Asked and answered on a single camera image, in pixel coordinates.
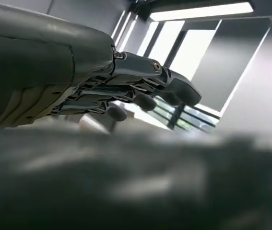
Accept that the ceiling light panel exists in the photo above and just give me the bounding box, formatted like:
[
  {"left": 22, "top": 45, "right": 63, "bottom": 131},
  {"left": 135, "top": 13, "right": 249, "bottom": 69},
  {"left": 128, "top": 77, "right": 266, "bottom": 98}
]
[{"left": 150, "top": 1, "right": 255, "bottom": 22}]

